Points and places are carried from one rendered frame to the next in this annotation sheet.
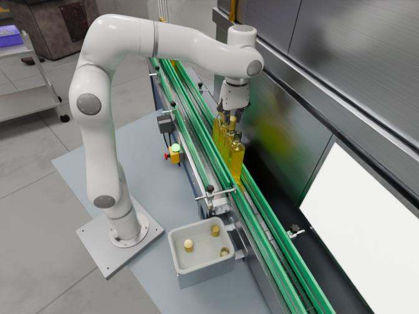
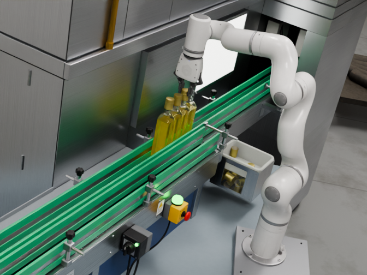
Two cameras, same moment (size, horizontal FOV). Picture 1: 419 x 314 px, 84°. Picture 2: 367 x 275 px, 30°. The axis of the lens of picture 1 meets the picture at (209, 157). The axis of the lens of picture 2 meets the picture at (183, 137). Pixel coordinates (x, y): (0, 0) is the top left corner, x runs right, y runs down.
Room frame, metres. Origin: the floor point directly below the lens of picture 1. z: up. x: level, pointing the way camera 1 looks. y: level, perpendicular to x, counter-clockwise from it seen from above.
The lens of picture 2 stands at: (2.48, 1.78, 2.50)
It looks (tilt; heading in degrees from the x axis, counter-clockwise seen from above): 29 degrees down; 226
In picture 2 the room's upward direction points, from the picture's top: 12 degrees clockwise
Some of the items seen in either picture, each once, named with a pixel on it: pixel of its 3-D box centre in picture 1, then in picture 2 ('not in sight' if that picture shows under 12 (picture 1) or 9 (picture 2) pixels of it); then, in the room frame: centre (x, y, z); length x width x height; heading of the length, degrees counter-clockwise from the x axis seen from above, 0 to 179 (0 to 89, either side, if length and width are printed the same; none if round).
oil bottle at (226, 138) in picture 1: (228, 151); (177, 127); (0.74, -0.08, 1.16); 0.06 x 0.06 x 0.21; 21
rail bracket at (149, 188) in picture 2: (169, 113); (154, 193); (1.08, 0.23, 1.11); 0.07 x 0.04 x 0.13; 111
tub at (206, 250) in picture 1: (200, 247); (244, 161); (0.39, 0.02, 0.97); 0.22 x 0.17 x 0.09; 111
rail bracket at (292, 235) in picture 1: (294, 235); (207, 101); (0.38, -0.30, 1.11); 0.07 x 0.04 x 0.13; 111
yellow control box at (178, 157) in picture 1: (176, 154); (175, 210); (0.92, 0.19, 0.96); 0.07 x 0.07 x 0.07; 21
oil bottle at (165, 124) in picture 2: (219, 135); (163, 136); (0.85, -0.05, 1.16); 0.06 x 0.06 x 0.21; 21
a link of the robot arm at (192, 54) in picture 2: (237, 75); (193, 51); (0.74, -0.09, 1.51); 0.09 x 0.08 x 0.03; 112
